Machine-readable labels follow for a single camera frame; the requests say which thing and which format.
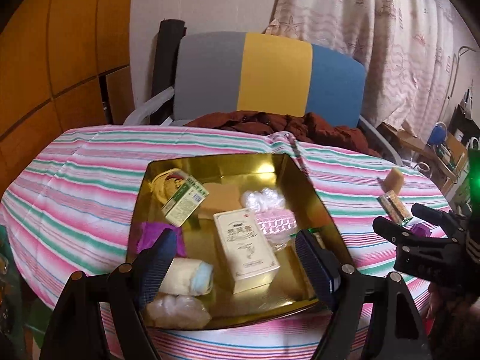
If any striped pink green tablecloth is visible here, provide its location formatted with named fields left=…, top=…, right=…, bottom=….
left=0, top=125, right=451, bottom=360

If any green white small box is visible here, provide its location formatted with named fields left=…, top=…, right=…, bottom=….
left=162, top=175, right=209, bottom=228

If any black rolled mat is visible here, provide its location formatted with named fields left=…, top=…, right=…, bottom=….
left=149, top=18, right=188, bottom=125

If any dark red garment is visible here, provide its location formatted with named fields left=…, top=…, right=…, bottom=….
left=186, top=111, right=380, bottom=157

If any wooden desk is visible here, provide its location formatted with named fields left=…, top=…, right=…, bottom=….
left=379, top=124, right=468, bottom=195

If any pink white patterned pouch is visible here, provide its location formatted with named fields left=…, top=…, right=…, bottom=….
left=255, top=209, right=298, bottom=250

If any round yellow tin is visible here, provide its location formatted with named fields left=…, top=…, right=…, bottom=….
left=150, top=168, right=191, bottom=206

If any white gauze bandage roll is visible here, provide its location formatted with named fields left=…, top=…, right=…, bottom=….
left=159, top=258, right=213, bottom=297

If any blue kettle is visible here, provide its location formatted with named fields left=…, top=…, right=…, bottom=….
left=427, top=121, right=448, bottom=146

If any tan sponge in tray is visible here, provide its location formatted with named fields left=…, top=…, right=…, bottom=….
left=198, top=183, right=242, bottom=219

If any white plastic bundle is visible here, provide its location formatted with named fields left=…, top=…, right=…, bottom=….
left=143, top=293, right=212, bottom=330

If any grey yellow blue chair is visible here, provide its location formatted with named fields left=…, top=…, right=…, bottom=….
left=125, top=32, right=402, bottom=165

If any gold ointment box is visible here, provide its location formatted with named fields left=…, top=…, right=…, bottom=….
left=213, top=209, right=280, bottom=294

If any purple paper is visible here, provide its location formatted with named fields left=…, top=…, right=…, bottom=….
left=135, top=222, right=187, bottom=258

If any gold metal tray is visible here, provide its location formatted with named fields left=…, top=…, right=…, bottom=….
left=126, top=153, right=353, bottom=330

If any wooden wardrobe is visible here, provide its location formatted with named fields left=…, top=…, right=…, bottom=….
left=1, top=0, right=134, bottom=187

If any pink patterned curtain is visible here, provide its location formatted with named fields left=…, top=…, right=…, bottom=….
left=273, top=0, right=464, bottom=141

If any white cotton ball bag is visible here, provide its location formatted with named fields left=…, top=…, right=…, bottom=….
left=240, top=188, right=286, bottom=213

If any yellow sponge block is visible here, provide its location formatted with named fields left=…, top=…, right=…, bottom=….
left=382, top=167, right=404, bottom=195

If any cotton swab packet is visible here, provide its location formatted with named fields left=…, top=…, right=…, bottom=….
left=377, top=190, right=413, bottom=226

